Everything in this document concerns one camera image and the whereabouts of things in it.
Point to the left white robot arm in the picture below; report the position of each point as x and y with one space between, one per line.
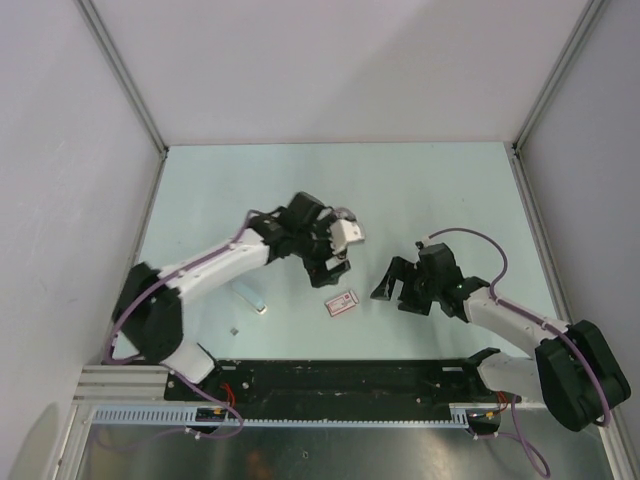
149 309

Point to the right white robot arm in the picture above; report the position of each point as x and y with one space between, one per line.
568 367

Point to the aluminium frame rails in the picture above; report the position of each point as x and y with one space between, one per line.
619 450

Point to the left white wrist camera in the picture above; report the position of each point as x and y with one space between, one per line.
344 231

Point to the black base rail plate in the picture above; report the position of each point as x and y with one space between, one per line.
344 391

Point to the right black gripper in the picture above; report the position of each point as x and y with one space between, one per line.
403 270

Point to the red white staples box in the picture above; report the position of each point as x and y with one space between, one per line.
341 303

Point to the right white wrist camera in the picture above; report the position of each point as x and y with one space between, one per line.
423 243

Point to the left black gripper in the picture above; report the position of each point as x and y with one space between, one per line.
316 269

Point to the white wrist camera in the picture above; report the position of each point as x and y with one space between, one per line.
423 243
344 231

